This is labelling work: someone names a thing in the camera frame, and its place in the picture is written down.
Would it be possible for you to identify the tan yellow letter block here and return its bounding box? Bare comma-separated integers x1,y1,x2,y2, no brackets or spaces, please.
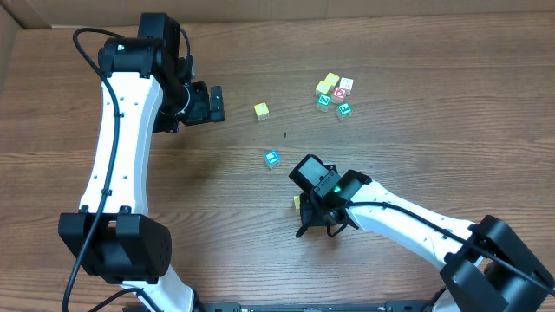
293,195,301,211

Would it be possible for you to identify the blue picture block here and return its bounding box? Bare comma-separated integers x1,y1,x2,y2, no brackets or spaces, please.
264,150,281,169

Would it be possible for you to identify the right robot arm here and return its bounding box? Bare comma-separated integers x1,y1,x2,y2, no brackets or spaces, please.
289,154,554,311

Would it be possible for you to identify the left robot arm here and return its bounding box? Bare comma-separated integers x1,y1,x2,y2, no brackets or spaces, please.
58,13,225,311

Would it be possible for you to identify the lone yellow block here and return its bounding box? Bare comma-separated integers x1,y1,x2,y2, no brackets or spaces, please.
253,102,270,121

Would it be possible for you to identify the green picture block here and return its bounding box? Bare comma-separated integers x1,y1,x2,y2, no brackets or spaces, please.
336,102,353,121

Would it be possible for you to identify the green Z block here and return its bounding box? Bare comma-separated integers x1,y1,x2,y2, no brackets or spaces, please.
316,94,331,112

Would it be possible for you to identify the yellow block front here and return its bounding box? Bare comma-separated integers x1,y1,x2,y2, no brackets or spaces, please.
315,81,332,96

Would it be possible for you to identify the yellow block rear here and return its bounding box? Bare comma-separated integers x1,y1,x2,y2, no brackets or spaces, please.
324,72,340,88

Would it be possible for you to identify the red picture block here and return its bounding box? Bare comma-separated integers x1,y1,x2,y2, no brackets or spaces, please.
330,87,347,104

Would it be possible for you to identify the white letter block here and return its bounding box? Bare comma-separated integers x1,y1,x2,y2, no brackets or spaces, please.
339,77,354,95

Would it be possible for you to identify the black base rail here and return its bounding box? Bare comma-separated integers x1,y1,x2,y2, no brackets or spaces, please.
121,301,439,312

